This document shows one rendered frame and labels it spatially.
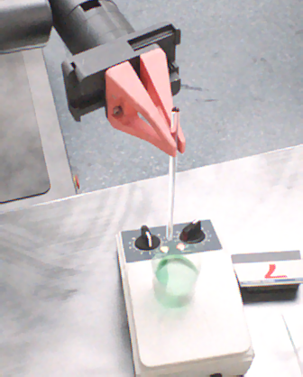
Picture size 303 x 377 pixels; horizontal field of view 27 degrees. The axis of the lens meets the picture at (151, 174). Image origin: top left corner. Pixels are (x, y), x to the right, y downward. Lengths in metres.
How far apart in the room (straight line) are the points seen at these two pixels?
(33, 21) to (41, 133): 0.91
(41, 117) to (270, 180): 0.71
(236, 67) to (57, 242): 1.32
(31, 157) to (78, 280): 0.62
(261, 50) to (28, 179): 1.02
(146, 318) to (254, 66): 1.46
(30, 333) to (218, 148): 1.16
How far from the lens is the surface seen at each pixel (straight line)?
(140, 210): 0.87
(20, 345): 0.81
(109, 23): 0.55
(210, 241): 0.79
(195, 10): 2.24
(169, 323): 0.71
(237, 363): 0.73
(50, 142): 1.44
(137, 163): 1.82
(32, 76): 1.57
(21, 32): 0.55
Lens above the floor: 1.50
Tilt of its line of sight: 56 degrees down
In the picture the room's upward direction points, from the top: straight up
